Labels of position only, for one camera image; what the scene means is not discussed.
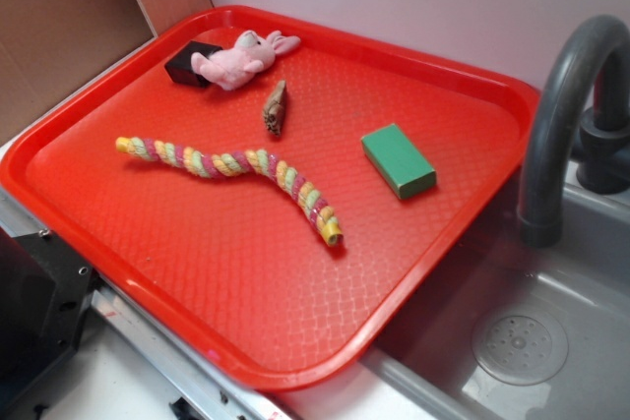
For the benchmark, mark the black rectangular block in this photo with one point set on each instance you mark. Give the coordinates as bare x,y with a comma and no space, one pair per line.
179,67

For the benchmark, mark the multicolour twisted rope toy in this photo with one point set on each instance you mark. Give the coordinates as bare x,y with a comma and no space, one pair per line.
317,210

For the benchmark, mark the red plastic tray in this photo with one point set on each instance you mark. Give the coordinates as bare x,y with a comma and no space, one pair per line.
233,266

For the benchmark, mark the pink plush bunny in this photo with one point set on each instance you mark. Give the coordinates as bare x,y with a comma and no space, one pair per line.
250,55

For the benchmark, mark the grey toy faucet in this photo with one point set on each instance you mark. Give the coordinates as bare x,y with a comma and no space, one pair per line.
582,115

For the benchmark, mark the sink drain strainer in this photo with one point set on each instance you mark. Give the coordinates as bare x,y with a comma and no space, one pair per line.
519,345

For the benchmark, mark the green rectangular block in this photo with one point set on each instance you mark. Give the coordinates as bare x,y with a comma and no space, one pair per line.
399,162

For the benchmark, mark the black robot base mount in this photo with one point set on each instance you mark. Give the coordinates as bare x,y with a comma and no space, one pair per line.
46,290

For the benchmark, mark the brown wooden stamp piece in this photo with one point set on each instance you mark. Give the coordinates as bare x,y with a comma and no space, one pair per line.
274,110

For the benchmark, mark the brown cardboard panel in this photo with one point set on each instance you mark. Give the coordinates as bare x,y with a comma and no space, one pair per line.
52,48

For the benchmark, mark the grey plastic sink basin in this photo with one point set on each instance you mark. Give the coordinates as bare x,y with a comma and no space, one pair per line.
425,352

